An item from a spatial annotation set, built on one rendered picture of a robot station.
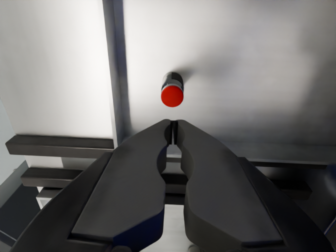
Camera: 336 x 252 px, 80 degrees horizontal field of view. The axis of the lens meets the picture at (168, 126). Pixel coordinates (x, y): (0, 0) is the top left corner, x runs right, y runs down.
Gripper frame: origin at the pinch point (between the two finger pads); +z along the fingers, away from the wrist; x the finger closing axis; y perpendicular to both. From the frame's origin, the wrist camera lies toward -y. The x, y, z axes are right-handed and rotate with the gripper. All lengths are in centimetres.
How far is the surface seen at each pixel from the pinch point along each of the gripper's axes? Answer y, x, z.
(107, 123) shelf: 6.5, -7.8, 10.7
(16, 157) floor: 90, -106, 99
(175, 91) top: 0.2, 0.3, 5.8
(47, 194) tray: 16.5, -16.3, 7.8
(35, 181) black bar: 15.1, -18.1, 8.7
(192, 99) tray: 2.8, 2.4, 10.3
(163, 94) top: 0.4, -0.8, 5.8
